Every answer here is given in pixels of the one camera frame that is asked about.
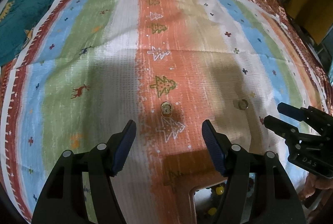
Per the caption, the yellow brown bead bracelet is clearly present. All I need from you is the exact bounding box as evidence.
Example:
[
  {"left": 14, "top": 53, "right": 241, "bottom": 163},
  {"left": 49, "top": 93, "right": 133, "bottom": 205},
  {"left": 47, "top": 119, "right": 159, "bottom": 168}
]
[{"left": 205, "top": 179, "right": 255, "bottom": 218}]

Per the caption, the brown jewelry box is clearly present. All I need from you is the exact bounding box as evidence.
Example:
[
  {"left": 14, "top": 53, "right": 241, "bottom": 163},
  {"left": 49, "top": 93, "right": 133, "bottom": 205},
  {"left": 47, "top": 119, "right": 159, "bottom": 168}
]
[{"left": 163, "top": 149, "right": 226, "bottom": 223}]

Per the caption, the person's right hand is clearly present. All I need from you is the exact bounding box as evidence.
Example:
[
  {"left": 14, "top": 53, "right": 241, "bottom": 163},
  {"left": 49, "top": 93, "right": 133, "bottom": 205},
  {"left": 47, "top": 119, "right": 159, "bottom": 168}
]
[{"left": 301, "top": 173, "right": 332, "bottom": 199}]

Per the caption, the striped colourful mat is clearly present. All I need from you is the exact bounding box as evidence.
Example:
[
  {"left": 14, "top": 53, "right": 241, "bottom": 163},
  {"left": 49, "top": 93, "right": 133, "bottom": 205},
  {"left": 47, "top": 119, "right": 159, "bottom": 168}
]
[{"left": 0, "top": 0, "right": 329, "bottom": 224}]

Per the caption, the teal blanket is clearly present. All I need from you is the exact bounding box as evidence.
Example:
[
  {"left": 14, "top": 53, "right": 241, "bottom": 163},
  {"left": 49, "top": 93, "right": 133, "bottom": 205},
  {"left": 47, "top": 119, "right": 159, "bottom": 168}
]
[{"left": 1, "top": 0, "right": 54, "bottom": 66}]

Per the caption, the silver ring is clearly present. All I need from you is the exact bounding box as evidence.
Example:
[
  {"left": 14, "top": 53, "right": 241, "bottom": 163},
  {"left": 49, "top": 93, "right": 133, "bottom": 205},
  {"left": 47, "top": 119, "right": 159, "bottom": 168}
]
[{"left": 232, "top": 98, "right": 250, "bottom": 111}]

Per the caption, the gold ring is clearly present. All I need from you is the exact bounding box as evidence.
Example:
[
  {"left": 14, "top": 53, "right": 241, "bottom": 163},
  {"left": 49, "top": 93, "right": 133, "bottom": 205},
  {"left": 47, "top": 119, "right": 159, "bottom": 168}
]
[{"left": 160, "top": 100, "right": 173, "bottom": 118}]

